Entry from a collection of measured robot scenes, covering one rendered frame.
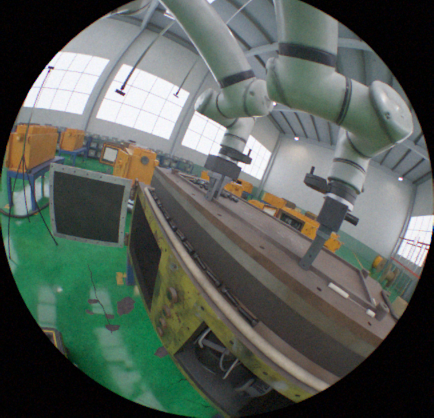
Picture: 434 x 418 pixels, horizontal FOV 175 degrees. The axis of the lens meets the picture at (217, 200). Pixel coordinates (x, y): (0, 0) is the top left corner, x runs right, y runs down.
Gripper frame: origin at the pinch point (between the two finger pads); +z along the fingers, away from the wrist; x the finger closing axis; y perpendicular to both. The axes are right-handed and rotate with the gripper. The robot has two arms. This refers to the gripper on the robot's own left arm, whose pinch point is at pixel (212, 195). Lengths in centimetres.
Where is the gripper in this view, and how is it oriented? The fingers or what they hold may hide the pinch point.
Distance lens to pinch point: 51.2
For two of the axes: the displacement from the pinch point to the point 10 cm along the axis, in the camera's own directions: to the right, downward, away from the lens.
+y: -5.9, -4.0, 7.0
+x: -7.2, -1.3, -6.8
